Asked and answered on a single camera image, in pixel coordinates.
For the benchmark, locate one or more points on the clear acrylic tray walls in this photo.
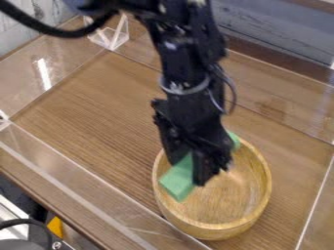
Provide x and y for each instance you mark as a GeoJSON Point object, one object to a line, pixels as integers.
{"type": "Point", "coordinates": [79, 143]}

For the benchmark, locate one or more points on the green rectangular block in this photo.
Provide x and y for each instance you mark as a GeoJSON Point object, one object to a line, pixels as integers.
{"type": "Point", "coordinates": [175, 177]}

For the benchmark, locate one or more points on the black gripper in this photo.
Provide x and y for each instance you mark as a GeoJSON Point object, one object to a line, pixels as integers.
{"type": "Point", "coordinates": [187, 118]}

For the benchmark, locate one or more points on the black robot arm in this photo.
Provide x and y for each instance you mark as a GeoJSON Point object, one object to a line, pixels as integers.
{"type": "Point", "coordinates": [190, 46]}

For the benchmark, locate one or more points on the black device yellow sticker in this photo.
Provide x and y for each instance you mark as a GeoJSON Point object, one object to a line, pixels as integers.
{"type": "Point", "coordinates": [60, 230]}

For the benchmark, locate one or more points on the brown wooden bowl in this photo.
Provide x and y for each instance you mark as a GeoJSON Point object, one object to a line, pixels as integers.
{"type": "Point", "coordinates": [225, 208]}

